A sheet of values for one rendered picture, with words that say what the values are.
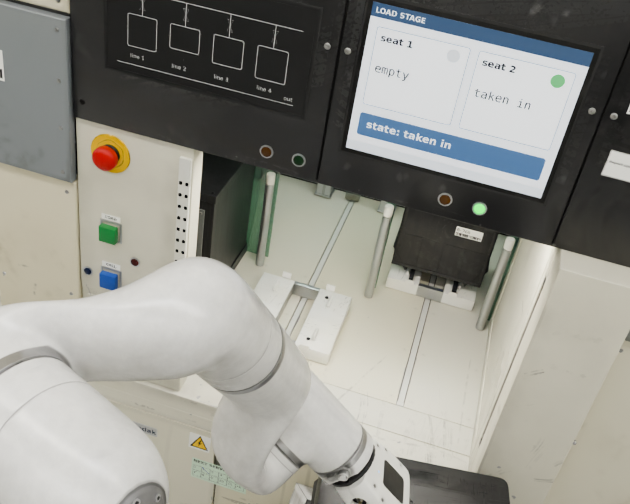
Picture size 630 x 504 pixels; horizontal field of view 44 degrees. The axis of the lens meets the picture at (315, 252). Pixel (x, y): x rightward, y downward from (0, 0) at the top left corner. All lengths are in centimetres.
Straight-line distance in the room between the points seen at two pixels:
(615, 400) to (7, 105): 106
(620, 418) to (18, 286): 108
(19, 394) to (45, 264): 91
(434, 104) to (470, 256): 77
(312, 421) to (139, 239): 53
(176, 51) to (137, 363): 62
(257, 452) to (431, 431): 74
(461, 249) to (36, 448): 135
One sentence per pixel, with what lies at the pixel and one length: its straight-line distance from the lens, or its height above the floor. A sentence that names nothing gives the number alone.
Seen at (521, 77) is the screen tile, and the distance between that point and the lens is 105.
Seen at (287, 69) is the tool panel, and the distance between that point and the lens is 111.
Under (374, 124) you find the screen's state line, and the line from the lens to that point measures 110.
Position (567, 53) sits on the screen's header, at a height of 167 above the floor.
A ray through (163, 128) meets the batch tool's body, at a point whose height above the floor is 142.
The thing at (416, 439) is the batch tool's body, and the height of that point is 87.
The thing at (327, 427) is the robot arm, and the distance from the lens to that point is 97.
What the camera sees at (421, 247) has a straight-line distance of 180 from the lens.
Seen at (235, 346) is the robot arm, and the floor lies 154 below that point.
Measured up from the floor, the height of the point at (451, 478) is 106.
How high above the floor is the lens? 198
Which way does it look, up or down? 35 degrees down
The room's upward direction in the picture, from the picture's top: 10 degrees clockwise
